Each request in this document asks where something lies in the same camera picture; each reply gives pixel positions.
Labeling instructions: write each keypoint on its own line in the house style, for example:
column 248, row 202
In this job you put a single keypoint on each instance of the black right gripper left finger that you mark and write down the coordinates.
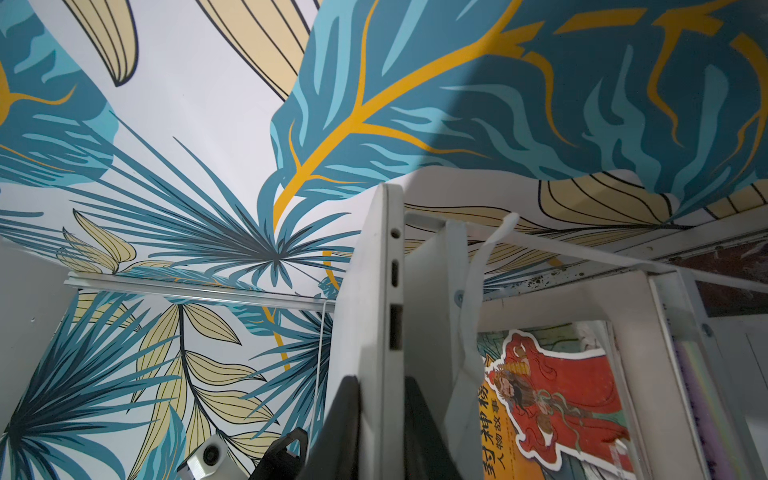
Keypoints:
column 335, row 452

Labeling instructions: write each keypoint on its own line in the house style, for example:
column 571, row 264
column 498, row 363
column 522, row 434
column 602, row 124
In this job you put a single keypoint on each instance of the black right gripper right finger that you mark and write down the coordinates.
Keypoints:
column 425, row 453

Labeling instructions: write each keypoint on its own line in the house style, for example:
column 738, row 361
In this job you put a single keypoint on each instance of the white metal shelf rack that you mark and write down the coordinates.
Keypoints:
column 648, row 321

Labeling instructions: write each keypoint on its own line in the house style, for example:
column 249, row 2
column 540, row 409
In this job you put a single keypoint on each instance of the orange illustrated book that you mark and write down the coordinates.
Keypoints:
column 550, row 407

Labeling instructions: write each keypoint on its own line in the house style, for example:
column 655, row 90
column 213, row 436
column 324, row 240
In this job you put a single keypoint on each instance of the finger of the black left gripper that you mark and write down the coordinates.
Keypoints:
column 285, row 457

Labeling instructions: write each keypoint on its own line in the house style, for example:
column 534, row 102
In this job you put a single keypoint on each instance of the silver laptop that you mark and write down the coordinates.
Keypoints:
column 367, row 336

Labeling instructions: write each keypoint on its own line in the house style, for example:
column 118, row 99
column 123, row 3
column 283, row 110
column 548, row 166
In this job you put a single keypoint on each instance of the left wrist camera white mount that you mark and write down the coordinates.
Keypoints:
column 210, row 461

